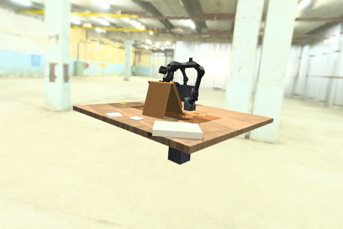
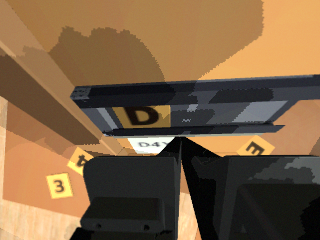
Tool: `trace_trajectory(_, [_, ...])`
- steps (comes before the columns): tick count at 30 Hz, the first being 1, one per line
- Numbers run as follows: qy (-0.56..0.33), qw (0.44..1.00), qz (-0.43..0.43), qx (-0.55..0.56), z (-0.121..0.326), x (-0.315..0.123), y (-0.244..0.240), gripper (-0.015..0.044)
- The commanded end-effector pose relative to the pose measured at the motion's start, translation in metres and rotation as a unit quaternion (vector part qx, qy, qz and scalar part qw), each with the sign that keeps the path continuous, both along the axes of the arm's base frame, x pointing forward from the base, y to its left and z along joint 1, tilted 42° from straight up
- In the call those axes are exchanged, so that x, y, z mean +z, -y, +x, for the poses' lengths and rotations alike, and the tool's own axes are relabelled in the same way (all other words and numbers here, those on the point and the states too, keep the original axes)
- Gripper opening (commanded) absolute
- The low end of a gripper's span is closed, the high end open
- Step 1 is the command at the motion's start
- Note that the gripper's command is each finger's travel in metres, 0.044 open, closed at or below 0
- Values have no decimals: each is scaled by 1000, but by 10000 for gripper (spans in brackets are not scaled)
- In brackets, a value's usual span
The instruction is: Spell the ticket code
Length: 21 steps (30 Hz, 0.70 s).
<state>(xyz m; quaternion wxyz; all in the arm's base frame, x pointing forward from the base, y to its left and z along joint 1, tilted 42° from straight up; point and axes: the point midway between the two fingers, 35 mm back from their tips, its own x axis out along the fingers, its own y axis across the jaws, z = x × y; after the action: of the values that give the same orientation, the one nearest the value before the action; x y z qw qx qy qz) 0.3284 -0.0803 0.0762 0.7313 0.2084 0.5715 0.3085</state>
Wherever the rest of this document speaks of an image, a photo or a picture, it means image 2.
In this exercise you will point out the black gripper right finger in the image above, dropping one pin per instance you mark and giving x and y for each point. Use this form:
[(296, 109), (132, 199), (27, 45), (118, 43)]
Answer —
[(213, 180)]

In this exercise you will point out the white paper ticket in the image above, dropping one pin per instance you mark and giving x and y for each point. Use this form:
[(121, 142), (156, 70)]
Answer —
[(149, 145)]

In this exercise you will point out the tan letter tile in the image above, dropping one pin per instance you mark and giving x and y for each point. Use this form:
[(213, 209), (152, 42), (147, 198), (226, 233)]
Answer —
[(256, 146), (78, 159)]

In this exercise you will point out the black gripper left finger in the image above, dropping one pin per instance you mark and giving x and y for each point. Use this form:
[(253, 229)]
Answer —
[(139, 177)]

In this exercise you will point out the yellow square tile with black character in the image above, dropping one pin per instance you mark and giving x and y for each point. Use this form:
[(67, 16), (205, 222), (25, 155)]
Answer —
[(59, 185)]

